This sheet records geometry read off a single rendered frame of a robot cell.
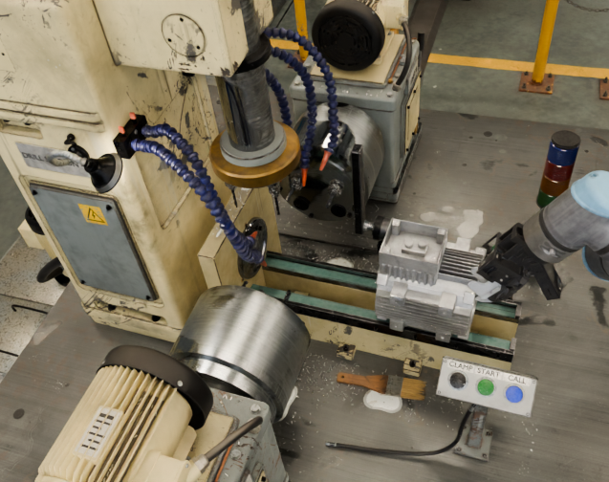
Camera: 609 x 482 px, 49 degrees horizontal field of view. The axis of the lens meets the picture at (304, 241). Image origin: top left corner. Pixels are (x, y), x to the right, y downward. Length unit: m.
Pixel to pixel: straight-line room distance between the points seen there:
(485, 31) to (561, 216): 3.18
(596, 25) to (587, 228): 3.33
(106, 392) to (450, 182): 1.30
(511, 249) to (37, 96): 0.86
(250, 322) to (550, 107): 2.69
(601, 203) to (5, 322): 1.94
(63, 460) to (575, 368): 1.13
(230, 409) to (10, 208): 2.56
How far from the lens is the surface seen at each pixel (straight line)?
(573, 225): 1.13
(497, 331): 1.60
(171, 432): 1.01
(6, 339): 2.42
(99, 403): 0.99
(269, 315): 1.27
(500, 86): 3.80
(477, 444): 1.49
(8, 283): 2.59
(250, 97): 1.20
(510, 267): 1.24
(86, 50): 1.15
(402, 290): 1.38
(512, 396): 1.27
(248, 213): 1.51
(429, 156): 2.09
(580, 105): 3.73
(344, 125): 1.63
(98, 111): 1.19
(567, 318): 1.73
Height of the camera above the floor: 2.16
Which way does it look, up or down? 47 degrees down
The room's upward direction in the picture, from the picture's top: 8 degrees counter-clockwise
